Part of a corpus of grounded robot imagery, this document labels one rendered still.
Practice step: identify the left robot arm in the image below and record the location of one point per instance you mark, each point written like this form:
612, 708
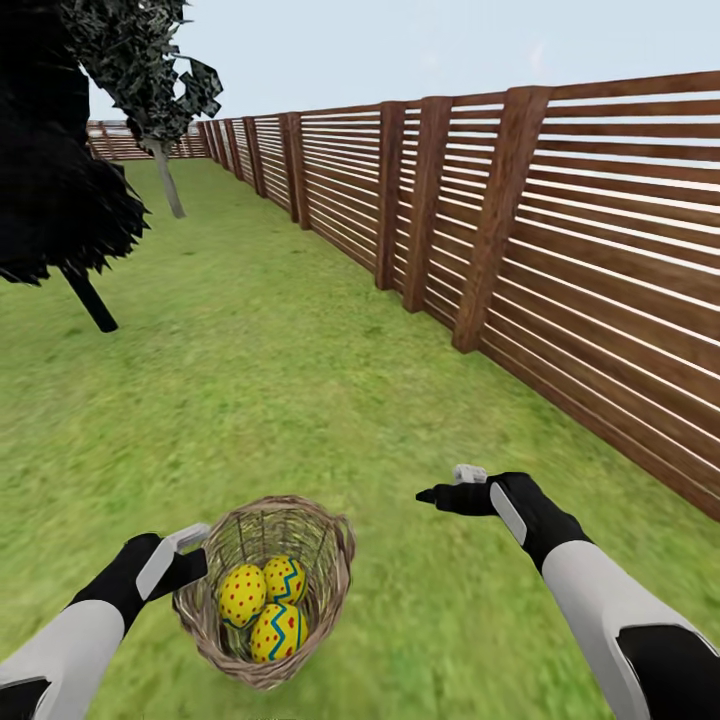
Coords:
56, 675

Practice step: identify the wicker basket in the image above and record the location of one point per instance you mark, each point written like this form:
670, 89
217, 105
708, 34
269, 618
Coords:
326, 596

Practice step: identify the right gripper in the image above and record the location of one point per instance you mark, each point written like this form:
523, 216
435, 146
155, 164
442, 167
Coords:
453, 498

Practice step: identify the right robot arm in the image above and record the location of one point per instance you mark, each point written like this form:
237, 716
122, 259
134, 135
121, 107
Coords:
649, 662

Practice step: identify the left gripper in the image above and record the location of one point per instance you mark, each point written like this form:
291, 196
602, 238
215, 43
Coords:
192, 566

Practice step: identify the easter egg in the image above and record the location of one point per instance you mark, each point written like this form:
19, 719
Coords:
279, 632
243, 597
286, 580

